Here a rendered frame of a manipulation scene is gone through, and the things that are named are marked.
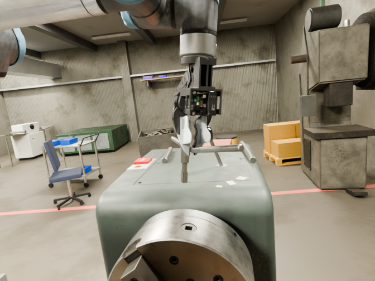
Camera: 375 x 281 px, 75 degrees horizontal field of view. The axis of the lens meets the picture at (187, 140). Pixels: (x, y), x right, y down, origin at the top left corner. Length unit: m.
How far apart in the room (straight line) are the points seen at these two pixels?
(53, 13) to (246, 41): 9.04
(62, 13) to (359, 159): 3.81
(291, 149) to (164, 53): 5.91
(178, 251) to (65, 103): 10.02
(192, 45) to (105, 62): 9.30
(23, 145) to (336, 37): 8.53
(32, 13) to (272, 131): 5.00
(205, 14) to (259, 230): 0.50
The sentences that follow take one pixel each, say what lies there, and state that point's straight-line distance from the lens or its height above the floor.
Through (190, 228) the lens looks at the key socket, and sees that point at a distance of 0.54.
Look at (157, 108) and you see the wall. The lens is 9.25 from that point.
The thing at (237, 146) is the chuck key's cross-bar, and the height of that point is 1.41.
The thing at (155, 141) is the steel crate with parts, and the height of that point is 0.63.
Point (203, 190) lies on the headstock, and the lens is 0.66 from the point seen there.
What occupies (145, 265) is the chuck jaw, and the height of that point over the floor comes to 1.19.
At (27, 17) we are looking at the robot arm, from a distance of 0.51.
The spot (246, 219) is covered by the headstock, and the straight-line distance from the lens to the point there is 0.65.
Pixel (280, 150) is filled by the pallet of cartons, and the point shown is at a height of 0.29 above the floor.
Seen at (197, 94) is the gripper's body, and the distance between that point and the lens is 0.50.
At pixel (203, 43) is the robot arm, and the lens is 0.51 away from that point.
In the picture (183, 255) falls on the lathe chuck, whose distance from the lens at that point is 0.52.
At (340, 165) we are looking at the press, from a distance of 3.90.
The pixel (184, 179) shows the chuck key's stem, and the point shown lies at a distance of 0.62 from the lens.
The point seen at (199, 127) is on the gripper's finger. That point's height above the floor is 1.43.
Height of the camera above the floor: 1.50
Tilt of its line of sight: 10 degrees down
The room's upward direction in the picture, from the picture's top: 6 degrees counter-clockwise
